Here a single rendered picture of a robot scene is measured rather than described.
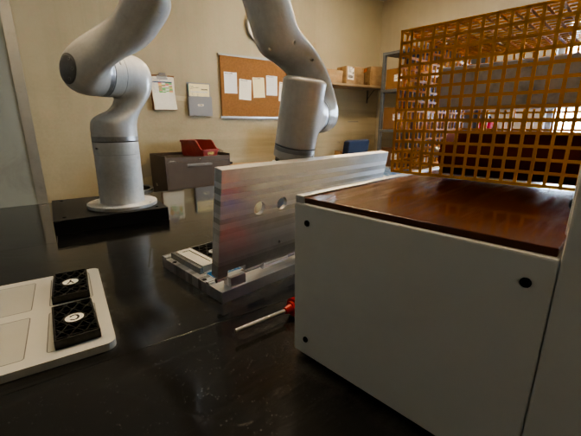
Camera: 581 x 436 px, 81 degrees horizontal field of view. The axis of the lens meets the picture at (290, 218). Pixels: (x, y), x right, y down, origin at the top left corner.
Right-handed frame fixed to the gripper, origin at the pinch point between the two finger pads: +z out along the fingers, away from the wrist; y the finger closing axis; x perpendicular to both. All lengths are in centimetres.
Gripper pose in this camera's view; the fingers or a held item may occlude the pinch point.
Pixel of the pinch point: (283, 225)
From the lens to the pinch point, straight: 77.9
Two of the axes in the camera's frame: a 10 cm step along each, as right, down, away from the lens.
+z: -1.5, 9.0, 4.0
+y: -7.1, 1.9, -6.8
